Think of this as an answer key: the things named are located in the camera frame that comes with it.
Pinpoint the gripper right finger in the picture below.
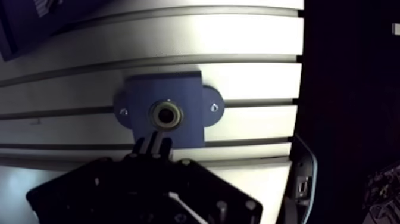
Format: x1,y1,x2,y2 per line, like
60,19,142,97
151,130,264,224

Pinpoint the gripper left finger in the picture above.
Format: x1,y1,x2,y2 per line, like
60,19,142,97
26,136,163,224

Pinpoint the steel bearing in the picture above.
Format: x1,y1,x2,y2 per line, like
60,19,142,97
149,99,184,132

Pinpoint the dark blue-grey housing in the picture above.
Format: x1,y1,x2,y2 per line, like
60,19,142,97
112,71,225,148

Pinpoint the black device with port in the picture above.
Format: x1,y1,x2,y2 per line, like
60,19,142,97
276,133,318,224

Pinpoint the dark blue-grey tray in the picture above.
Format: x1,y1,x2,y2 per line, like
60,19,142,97
0,0,105,62

